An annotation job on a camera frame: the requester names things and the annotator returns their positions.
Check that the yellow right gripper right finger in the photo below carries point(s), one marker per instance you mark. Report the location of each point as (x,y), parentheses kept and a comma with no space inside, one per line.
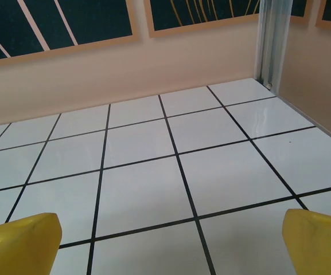
(320,246)

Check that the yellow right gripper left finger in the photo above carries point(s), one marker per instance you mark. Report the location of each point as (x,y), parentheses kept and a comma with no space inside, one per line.
(19,246)

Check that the aluminium corner post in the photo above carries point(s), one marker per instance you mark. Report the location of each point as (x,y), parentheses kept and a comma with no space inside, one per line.
(271,43)

